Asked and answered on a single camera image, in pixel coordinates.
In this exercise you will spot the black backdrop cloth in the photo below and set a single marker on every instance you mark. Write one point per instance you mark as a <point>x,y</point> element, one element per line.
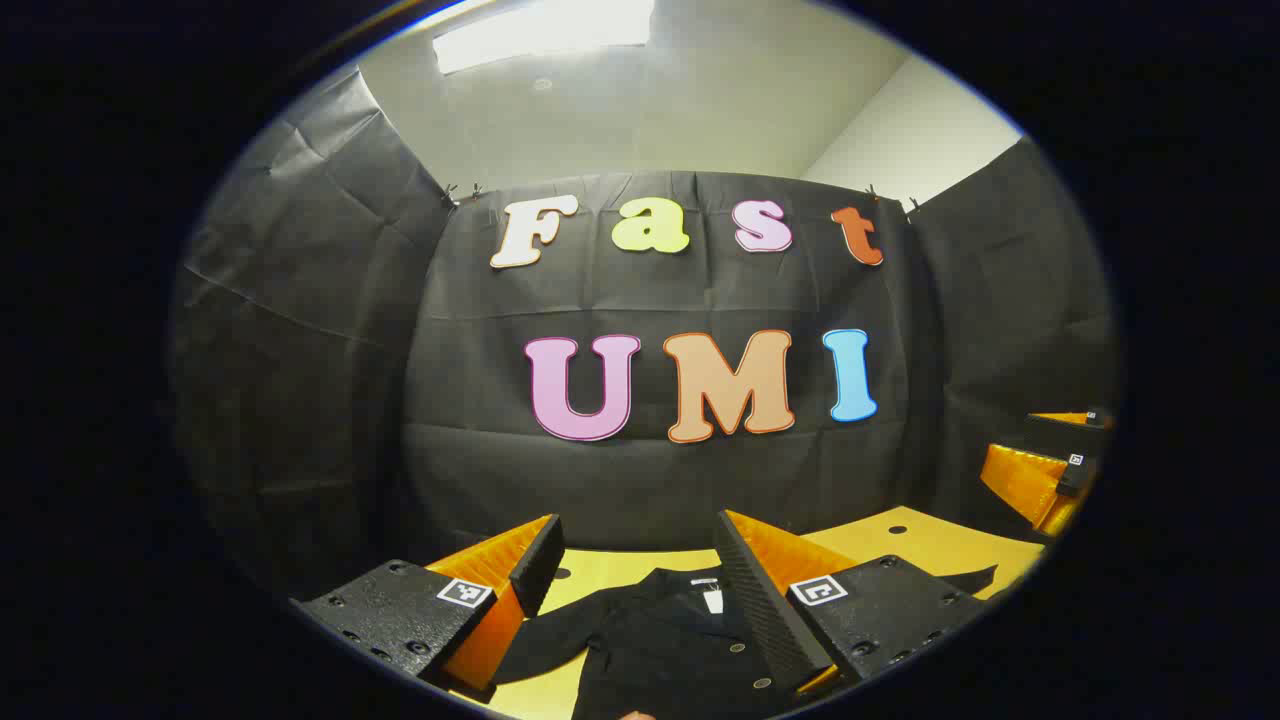
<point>650,480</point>

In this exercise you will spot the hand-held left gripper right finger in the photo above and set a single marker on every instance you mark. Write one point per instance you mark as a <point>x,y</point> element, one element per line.
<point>760,600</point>

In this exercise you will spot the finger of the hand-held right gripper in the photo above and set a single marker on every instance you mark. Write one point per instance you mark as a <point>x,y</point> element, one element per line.
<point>1025,480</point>
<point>1075,414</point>

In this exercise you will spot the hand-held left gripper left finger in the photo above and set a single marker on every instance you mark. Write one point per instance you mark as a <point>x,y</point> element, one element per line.
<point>540,565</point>

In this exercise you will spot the black buttoned jacket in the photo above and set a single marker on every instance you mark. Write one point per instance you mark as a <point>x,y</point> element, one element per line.
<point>660,640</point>

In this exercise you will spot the ceiling light panel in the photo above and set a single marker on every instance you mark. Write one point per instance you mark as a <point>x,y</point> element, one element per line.
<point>540,30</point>

